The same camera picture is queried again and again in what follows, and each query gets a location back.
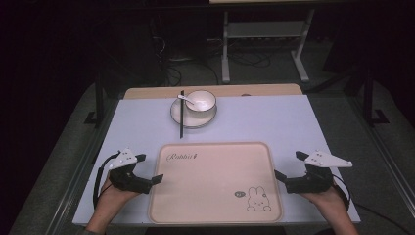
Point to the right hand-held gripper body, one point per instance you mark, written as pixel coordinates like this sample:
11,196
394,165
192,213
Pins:
313,182

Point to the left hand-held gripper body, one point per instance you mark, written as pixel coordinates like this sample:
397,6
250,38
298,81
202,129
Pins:
125,181

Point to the person's left hand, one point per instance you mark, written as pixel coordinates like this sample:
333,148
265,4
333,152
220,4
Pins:
112,199

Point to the person's right hand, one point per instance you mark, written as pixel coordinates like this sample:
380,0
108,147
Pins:
329,200

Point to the pair of black chopsticks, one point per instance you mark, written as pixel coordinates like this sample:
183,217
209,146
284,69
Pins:
181,127

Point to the pink tray with rabbit print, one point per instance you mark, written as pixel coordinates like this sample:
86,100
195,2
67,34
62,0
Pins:
212,186

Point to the white plate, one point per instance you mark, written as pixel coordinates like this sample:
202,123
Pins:
195,121

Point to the black metal stand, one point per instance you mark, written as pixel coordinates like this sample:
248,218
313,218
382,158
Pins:
99,104
370,104

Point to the white spoon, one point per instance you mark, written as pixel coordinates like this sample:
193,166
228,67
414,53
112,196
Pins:
184,98

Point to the white bowl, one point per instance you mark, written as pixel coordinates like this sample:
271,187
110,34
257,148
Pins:
201,103

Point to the white metal desk frame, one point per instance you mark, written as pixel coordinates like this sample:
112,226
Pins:
264,30

